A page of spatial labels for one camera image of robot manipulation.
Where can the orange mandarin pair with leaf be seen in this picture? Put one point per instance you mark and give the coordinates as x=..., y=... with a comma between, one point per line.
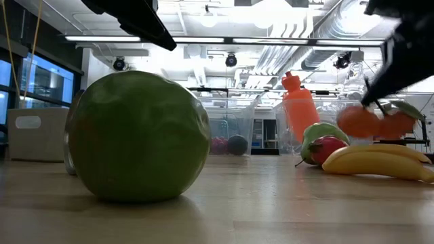
x=357, y=122

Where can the red apple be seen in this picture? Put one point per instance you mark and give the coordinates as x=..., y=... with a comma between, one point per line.
x=327, y=149

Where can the clear plastic storage bin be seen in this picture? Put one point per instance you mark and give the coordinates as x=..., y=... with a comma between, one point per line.
x=230, y=115
x=325, y=108

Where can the yellow banana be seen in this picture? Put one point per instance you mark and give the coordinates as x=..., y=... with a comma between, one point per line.
x=376, y=164

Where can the black aluminium table frame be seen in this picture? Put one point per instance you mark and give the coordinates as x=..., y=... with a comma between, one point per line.
x=264, y=152

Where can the coral plastic squeeze bottle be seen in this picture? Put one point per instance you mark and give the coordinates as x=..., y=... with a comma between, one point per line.
x=300, y=108

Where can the green pear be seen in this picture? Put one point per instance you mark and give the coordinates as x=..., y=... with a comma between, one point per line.
x=318, y=130

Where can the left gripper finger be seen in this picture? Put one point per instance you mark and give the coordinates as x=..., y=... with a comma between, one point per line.
x=135, y=17

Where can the red grape bunch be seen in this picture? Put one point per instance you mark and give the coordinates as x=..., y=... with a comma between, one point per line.
x=218, y=145

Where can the small dark green watermelon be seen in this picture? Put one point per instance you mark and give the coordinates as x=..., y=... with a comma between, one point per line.
x=237, y=145

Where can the black ceiling spotlight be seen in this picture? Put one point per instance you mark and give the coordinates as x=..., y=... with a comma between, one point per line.
x=231, y=60
x=119, y=64
x=342, y=61

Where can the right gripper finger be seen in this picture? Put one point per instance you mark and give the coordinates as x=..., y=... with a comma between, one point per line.
x=407, y=64

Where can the green apple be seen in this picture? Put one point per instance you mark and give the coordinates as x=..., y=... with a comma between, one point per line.
x=139, y=135

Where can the clear tray with cans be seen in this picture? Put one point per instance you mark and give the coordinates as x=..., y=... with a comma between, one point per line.
x=37, y=142

